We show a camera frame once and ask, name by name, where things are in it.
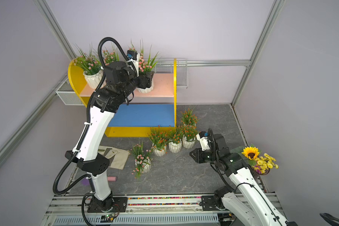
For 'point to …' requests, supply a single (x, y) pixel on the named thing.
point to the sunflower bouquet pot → (261, 165)
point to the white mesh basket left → (67, 94)
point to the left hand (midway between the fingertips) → (146, 70)
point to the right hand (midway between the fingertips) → (192, 152)
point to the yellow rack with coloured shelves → (153, 114)
